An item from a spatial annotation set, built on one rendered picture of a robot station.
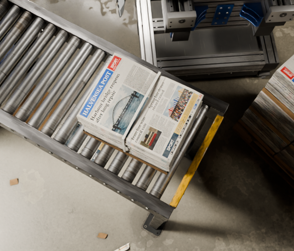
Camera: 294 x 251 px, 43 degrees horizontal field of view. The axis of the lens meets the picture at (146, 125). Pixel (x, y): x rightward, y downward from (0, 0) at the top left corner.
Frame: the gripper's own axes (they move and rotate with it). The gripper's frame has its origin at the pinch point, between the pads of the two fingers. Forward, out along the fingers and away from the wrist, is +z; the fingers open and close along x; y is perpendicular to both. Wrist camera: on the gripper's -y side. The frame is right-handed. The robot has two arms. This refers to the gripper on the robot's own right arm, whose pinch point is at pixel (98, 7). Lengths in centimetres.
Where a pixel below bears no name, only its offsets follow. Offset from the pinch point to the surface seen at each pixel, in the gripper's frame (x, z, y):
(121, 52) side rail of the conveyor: -8.4, -9.6, 42.9
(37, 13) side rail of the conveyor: 34, -14, 49
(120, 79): -14.6, 13.1, 18.4
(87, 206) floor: -20, 53, 122
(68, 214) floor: -11, 61, 123
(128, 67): -15.4, 7.4, 18.3
